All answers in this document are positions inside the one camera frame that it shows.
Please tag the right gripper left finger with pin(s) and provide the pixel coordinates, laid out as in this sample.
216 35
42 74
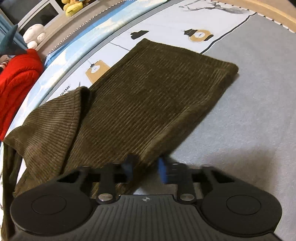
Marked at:
113 174

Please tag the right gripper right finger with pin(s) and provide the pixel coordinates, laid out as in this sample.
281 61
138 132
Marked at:
181 175

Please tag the olive corduroy pants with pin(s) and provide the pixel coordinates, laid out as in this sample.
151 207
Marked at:
146 105

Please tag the printed grey bed sheet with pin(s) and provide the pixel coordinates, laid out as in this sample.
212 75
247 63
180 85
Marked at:
250 132

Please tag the light blue patterned blanket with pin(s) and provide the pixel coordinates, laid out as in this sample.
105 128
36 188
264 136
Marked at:
95 31

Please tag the red folded blanket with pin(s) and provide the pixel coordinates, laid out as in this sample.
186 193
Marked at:
19 76

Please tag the white plush toy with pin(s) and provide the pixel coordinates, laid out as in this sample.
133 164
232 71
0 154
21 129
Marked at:
34 35

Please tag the dark teal plush toy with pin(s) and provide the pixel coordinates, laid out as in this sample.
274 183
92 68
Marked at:
8 46

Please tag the yellow plush toy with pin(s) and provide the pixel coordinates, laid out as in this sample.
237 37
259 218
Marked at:
71 7

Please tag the wooden bed frame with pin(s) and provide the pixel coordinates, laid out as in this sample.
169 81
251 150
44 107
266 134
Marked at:
281 12

